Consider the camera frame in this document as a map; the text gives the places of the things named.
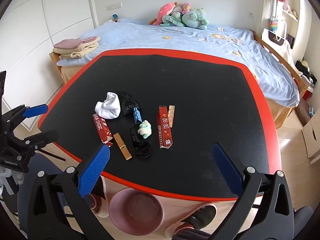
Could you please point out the blue plastic clip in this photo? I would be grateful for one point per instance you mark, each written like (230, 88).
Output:
(137, 116)

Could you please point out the black hair scrunchie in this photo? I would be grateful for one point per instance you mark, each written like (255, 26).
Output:
(141, 151)

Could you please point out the white wardrobe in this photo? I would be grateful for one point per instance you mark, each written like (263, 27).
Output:
(62, 10)

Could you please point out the black patterned sock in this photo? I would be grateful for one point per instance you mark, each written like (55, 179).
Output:
(127, 102)

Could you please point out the person's left hand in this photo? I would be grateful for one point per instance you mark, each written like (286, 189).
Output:
(10, 180)

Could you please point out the white sock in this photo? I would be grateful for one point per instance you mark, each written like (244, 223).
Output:
(110, 107)

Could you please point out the white cabinet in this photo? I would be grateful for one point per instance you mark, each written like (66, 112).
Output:
(312, 140)

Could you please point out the pink plastic bin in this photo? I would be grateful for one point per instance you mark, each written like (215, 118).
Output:
(136, 215)

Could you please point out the green white tissue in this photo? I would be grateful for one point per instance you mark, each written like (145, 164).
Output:
(145, 130)

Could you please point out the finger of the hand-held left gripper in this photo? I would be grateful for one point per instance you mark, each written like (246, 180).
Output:
(35, 110)
(42, 137)

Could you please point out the white wall shelf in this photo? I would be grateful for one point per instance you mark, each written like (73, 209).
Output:
(290, 15)

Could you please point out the white wall socket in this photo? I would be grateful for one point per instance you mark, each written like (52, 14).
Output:
(114, 6)

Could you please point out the pink folded towel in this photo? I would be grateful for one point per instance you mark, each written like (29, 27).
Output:
(72, 43)

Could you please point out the black red-edged table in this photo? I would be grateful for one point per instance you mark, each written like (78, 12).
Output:
(72, 71)

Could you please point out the pink plush toy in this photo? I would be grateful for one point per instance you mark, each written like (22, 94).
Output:
(166, 11)

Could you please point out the cream folded towel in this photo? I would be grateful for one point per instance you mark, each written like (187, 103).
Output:
(75, 53)

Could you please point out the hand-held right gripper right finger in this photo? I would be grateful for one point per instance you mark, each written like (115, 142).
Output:
(226, 170)

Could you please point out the dark office chair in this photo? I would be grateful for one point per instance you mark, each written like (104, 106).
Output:
(303, 222)

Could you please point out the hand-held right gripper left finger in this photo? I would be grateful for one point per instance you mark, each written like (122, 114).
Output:
(95, 170)

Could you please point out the pale wooden clip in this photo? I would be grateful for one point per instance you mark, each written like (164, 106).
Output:
(171, 113)

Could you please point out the red printed box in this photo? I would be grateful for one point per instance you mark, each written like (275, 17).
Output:
(101, 128)
(163, 130)

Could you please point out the light blue bedsheet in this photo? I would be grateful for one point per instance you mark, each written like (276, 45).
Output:
(175, 40)

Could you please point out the pink white slipper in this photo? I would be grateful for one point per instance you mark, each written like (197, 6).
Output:
(200, 212)
(102, 213)

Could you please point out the teal plush toy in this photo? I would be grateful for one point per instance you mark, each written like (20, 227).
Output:
(193, 17)

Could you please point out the small pink doll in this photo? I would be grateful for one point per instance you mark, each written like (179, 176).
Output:
(186, 7)

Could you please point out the golden wooden clip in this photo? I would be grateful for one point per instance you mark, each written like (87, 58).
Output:
(122, 147)

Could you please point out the black bag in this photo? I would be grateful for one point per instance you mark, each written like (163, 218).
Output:
(306, 73)

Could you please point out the green striped plush toy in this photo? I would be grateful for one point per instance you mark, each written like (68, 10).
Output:
(172, 21)

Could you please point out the colourful heart bag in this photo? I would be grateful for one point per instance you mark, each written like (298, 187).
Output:
(274, 25)

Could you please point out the white tote bag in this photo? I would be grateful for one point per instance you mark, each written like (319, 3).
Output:
(275, 40)

